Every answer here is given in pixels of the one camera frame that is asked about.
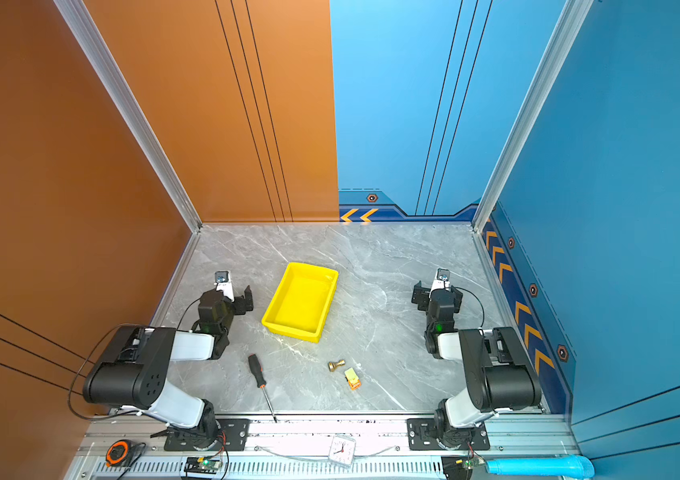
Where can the blue foam tube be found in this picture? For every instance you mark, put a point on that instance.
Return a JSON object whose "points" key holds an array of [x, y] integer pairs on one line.
{"points": [[573, 466]]}

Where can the yellow plastic bin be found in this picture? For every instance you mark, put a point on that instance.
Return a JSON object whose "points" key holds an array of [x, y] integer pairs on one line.
{"points": [[302, 301]]}

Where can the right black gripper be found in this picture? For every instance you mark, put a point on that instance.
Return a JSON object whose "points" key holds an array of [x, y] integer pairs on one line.
{"points": [[424, 294]]}

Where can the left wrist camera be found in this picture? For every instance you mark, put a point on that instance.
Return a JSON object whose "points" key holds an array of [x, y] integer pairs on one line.
{"points": [[223, 284]]}

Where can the green circuit board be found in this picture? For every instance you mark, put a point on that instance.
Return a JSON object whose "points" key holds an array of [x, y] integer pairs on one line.
{"points": [[196, 467]]}

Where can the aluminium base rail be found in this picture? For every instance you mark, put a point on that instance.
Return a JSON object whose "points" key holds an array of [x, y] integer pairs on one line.
{"points": [[389, 446]]}

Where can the black orange screwdriver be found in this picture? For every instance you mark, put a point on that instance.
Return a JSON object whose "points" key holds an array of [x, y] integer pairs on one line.
{"points": [[257, 372]]}

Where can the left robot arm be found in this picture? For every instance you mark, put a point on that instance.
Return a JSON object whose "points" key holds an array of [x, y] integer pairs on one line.
{"points": [[132, 371]]}

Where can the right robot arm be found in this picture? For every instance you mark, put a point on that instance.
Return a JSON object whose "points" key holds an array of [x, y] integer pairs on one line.
{"points": [[497, 370]]}

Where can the small yellow orange toy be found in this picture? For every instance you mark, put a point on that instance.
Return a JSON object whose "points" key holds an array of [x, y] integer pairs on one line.
{"points": [[352, 379]]}

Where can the orange black tape measure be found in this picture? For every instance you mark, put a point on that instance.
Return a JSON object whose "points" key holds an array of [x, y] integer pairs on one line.
{"points": [[119, 453]]}

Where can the brass fitting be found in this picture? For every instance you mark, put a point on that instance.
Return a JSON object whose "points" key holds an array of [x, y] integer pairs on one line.
{"points": [[335, 365]]}

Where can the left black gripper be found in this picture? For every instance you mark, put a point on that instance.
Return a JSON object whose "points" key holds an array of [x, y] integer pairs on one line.
{"points": [[240, 308]]}

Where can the white desk clock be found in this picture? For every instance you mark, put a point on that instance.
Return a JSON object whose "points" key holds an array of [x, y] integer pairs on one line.
{"points": [[342, 450]]}

